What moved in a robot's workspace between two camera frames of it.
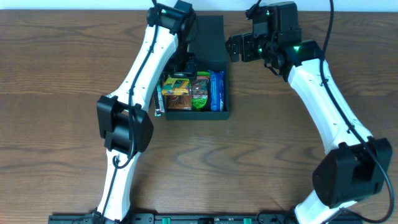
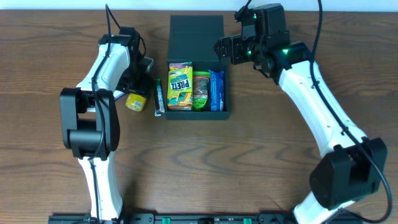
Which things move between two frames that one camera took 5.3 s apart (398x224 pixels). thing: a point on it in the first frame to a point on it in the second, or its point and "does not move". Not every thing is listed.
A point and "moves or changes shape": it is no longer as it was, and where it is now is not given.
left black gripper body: (184, 69) to (137, 88)
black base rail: (196, 218) does not move
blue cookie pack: (217, 90) does not move
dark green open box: (208, 43) does not move
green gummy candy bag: (199, 90) does not move
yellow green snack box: (174, 86) moves or changes shape
